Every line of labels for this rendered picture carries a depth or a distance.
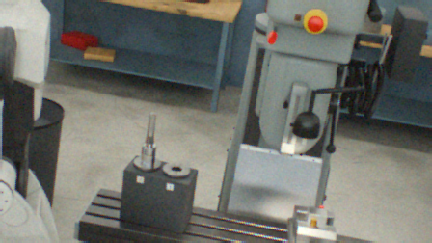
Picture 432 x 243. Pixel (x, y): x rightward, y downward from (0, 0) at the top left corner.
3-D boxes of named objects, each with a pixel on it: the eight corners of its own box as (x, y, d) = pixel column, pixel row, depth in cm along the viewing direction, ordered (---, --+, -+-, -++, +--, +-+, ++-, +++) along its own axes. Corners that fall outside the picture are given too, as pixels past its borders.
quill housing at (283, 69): (319, 163, 190) (342, 62, 178) (252, 150, 192) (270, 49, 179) (319, 138, 208) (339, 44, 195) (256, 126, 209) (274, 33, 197)
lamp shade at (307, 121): (303, 140, 166) (307, 119, 164) (286, 129, 172) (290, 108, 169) (324, 138, 170) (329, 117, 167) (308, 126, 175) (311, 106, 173)
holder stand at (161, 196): (181, 234, 207) (189, 181, 200) (119, 219, 211) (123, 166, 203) (191, 217, 218) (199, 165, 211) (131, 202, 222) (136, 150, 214)
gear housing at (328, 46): (350, 67, 174) (358, 31, 171) (262, 51, 176) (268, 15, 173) (344, 37, 205) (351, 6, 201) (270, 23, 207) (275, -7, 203)
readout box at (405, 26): (416, 85, 207) (433, 22, 199) (388, 80, 207) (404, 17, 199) (407, 67, 225) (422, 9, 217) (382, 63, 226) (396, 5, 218)
